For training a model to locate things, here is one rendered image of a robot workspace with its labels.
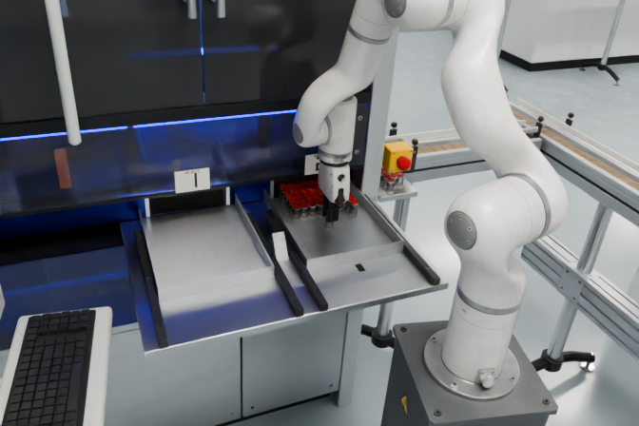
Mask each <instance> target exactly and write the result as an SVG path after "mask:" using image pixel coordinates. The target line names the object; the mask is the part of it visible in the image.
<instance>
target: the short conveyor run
mask: <svg viewBox="0 0 639 426"><path fill-rule="evenodd" d="M517 122H518V124H519V125H520V126H521V128H522V130H523V131H524V133H525V134H526V135H527V136H528V137H529V139H530V140H531V141H532V143H533V144H534V145H535V146H536V147H537V148H538V150H539V151H540V150H541V147H542V144H543V142H542V141H543V140H542V139H540V138H535V137H534V136H532V135H531V134H530V133H535V132H537V131H538V127H537V126H534V127H526V128H523V127H522V126H524V125H525V124H526V120H520V121H517ZM391 127H392V129H390V133H389V136H387V137H385V141H386V140H394V139H403V140H404V142H406V143H407V144H408V145H409V146H411V147H412V148H413V156H412V164H411V168H410V170H406V171H400V172H402V173H404V177H403V178H405V179H406V180H407V181H408V182H409V183H414V182H420V181H427V180H432V179H438V178H445V177H451V176H457V175H463V174H469V173H476V172H481V171H488V170H493V169H492V168H491V167H490V165H489V164H488V163H487V162H486V161H485V160H484V159H483V158H482V157H481V156H480V155H478V154H477V153H475V152H474V151H472V150H471V149H470V148H468V147H467V146H466V145H465V144H464V142H463V141H462V140H461V138H460V137H459V135H458V133H457V132H456V130H455V128H450V129H442V130H435V131H426V132H418V133H411V134H403V135H397V129H396V128H395V127H397V122H392V123H391Z"/></svg>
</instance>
